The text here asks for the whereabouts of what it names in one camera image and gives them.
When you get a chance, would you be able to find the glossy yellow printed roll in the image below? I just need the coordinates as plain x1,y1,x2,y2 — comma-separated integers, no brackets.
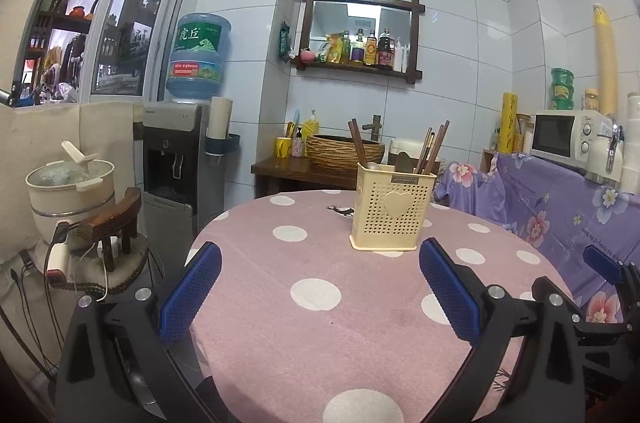
501,92,518,154

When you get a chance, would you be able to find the yellow soap bottle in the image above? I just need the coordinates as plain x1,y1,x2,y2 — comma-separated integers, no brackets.
301,108,321,139

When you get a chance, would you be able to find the white paper cup dispenser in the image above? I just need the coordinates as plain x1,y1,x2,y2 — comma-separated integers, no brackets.
206,96,241,156

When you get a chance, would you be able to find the sliding glass window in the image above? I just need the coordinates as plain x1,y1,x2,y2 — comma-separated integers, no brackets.
10,0,193,109

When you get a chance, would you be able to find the white appliance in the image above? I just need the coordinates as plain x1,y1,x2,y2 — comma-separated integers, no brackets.
585,93,640,194

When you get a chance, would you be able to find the woven pattern basin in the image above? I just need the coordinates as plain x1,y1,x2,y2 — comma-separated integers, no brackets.
305,134,387,171

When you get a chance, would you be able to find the pale yellow rolled mat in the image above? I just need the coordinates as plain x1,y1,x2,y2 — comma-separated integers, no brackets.
592,3,621,116

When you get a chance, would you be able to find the dark wooden counter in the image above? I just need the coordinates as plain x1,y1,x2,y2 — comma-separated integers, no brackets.
251,156,361,199

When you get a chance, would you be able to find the green instant noodle cup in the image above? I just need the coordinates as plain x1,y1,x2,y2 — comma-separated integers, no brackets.
551,67,576,89
550,84,575,111

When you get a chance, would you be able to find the white power strip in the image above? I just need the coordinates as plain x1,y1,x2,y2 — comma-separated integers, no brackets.
96,235,123,261

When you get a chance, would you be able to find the white microwave oven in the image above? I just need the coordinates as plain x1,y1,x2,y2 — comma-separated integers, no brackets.
530,109,608,169

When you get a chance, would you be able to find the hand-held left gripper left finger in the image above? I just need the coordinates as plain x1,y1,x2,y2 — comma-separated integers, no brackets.
55,241,222,423

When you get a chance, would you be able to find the cream cooking pot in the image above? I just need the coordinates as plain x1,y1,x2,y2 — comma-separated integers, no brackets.
26,142,117,234

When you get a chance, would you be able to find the dark soy sauce bottle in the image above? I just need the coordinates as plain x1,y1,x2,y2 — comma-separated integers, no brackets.
376,28,395,70

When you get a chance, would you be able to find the pink polka dot tablecloth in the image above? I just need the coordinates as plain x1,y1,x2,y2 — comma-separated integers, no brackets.
185,190,586,423

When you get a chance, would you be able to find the cream plastic utensil holder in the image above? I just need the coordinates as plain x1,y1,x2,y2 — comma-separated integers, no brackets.
348,163,438,251

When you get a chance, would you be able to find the dark wooden stool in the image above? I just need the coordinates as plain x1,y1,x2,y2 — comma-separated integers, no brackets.
70,187,143,259

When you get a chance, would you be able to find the bronze faucet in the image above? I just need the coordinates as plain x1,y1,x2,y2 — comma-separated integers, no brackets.
361,114,383,141

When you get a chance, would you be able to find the grey water dispenser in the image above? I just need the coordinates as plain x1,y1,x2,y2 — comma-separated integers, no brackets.
142,102,226,234

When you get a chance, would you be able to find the white handheld device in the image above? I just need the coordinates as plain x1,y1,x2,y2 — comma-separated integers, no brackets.
44,243,70,279

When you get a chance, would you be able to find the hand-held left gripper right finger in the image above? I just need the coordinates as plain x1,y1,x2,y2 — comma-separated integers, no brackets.
419,239,586,423

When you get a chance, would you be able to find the yellow snack packet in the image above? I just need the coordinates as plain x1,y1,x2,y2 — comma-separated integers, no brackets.
317,34,346,65

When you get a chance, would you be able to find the patterned round cushion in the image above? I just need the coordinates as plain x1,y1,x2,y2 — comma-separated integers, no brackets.
47,248,151,296

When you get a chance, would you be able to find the small cardboard box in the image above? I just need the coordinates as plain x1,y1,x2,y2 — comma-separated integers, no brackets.
480,148,501,174

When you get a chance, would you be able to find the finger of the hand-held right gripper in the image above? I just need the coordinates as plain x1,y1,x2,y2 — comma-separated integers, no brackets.
582,244,640,329

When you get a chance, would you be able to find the blue water bottle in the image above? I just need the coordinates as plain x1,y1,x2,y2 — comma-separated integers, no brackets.
166,13,232,104

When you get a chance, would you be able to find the brown wooden chopstick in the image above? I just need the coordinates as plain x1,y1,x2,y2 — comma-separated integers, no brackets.
425,124,445,175
421,130,439,175
354,118,370,165
348,119,362,165
416,127,434,175
429,120,450,175

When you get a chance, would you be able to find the wooden framed wall mirror shelf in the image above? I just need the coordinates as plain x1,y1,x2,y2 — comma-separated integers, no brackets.
291,0,426,85

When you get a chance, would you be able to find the purple floral cloth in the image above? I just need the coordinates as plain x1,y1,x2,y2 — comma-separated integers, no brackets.
432,152,640,324

